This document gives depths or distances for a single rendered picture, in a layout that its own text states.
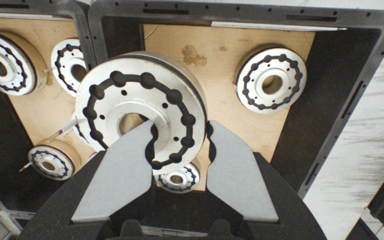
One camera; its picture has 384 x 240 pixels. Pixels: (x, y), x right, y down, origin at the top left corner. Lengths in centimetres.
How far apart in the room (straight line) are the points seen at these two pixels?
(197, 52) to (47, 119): 35
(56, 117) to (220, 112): 35
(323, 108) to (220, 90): 15
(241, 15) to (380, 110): 52
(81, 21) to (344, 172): 75
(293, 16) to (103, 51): 20
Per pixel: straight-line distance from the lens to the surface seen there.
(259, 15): 19
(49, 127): 48
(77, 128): 39
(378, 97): 61
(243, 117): 33
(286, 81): 28
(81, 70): 35
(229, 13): 19
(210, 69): 29
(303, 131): 31
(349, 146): 66
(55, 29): 38
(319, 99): 29
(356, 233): 201
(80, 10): 22
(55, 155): 48
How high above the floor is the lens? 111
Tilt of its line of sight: 62 degrees down
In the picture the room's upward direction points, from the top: 170 degrees counter-clockwise
